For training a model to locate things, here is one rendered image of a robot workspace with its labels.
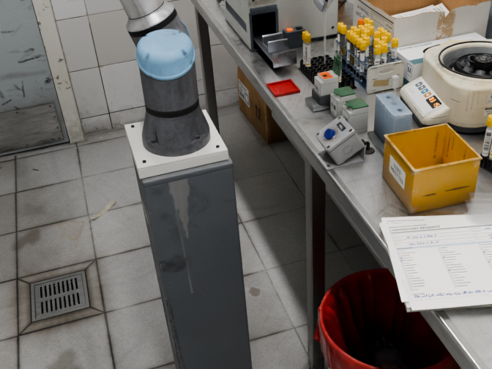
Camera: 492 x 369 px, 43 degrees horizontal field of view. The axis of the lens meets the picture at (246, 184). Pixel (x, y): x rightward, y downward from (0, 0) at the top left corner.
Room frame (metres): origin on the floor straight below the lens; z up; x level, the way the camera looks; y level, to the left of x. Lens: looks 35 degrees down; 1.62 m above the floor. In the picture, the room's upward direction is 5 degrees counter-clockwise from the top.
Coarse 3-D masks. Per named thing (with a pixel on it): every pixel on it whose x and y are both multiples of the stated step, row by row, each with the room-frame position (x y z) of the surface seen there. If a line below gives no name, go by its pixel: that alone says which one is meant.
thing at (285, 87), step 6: (270, 84) 1.49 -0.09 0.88; (276, 84) 1.49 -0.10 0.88; (282, 84) 1.49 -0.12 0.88; (288, 84) 1.48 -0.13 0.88; (294, 84) 1.47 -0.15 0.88; (270, 90) 1.45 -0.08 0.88; (276, 90) 1.46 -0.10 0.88; (282, 90) 1.45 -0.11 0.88; (288, 90) 1.45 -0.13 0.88; (294, 90) 1.44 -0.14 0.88; (276, 96) 1.42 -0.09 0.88
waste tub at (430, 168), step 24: (384, 144) 1.04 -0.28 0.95; (408, 144) 1.05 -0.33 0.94; (432, 144) 1.05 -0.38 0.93; (456, 144) 1.01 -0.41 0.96; (384, 168) 1.03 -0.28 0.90; (408, 168) 0.93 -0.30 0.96; (432, 168) 0.92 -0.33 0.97; (456, 168) 0.93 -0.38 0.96; (408, 192) 0.93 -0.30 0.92; (432, 192) 0.92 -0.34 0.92; (456, 192) 0.93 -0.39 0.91
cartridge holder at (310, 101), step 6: (312, 90) 1.38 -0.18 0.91; (312, 96) 1.38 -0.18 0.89; (318, 96) 1.34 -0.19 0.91; (324, 96) 1.34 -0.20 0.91; (306, 102) 1.37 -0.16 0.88; (312, 102) 1.35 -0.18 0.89; (318, 102) 1.34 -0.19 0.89; (324, 102) 1.34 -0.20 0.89; (312, 108) 1.33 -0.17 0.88; (318, 108) 1.33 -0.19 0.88; (324, 108) 1.34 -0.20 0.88
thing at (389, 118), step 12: (384, 96) 1.19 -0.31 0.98; (396, 96) 1.19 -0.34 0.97; (384, 108) 1.15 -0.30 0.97; (396, 108) 1.14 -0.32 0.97; (408, 108) 1.13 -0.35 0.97; (384, 120) 1.15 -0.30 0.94; (396, 120) 1.11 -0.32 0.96; (408, 120) 1.11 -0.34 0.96; (372, 132) 1.20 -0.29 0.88; (384, 132) 1.15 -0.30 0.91; (396, 132) 1.11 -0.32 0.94
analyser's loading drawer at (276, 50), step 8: (264, 32) 1.75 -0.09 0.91; (272, 32) 1.75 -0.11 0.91; (280, 32) 1.67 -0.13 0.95; (256, 40) 1.70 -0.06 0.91; (264, 40) 1.65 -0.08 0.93; (272, 40) 1.66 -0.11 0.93; (280, 40) 1.61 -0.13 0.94; (264, 48) 1.64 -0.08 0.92; (272, 48) 1.61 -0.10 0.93; (280, 48) 1.61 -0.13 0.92; (288, 48) 1.62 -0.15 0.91; (272, 56) 1.56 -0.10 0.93; (280, 56) 1.56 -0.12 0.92; (288, 56) 1.56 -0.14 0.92; (296, 56) 1.57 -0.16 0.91; (280, 64) 1.56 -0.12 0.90; (288, 64) 1.56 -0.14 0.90
